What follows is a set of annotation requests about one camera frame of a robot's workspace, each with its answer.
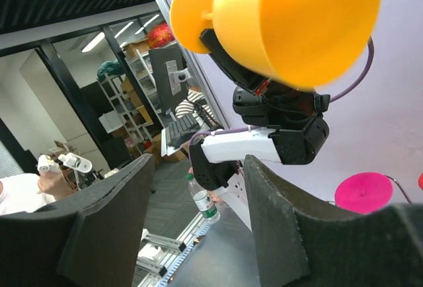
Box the red plastic wine glass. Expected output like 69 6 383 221
418 173 423 190

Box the black keyboard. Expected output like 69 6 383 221
165 114 200 148

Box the magenta plastic wine glass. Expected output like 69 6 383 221
334 172 393 214

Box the yellow wine glass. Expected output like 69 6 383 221
170 0 381 89

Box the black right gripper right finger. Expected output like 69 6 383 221
244 155 422 286

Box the operator hand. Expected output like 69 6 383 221
38 172 74 200

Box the black computer monitor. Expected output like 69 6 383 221
149 44 189 115

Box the plastic water bottle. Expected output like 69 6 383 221
186 173 220 224

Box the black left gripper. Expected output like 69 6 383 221
200 28 330 125

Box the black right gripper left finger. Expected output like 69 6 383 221
1 154 155 286

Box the white teleoperation handle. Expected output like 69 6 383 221
37 153 93 175

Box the chrome wine glass rack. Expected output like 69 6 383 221
386 175 412 204

